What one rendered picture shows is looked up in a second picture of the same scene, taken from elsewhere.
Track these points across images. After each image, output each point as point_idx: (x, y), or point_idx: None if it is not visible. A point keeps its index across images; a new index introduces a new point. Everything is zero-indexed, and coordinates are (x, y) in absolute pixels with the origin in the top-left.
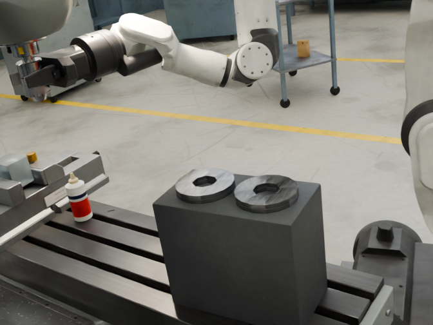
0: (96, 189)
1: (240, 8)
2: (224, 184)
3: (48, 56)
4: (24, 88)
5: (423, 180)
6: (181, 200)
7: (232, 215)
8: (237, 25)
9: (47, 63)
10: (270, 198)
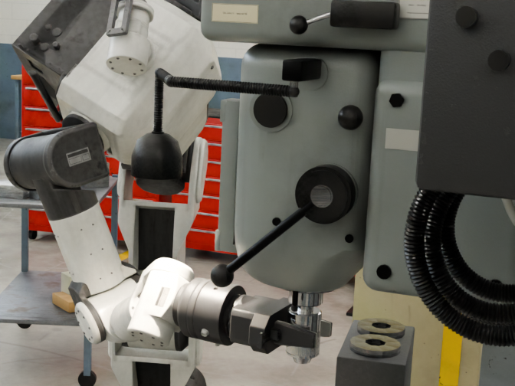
0: None
1: (106, 242)
2: (377, 336)
3: (280, 305)
4: (318, 343)
5: (199, 358)
6: (397, 355)
7: (410, 340)
8: (98, 265)
9: (285, 314)
10: (395, 324)
